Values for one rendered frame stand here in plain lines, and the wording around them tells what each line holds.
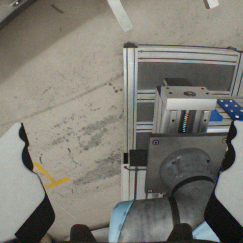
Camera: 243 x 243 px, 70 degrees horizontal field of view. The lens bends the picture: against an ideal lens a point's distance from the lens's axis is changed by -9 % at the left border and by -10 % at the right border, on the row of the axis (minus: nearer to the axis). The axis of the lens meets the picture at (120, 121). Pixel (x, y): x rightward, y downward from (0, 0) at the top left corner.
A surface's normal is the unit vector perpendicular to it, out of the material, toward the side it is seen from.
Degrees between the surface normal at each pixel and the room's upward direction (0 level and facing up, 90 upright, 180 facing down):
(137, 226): 65
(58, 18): 0
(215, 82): 0
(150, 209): 92
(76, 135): 0
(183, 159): 72
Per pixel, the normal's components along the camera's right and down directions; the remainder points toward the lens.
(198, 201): -0.16, -0.87
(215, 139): -0.01, 0.51
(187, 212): -0.14, -0.68
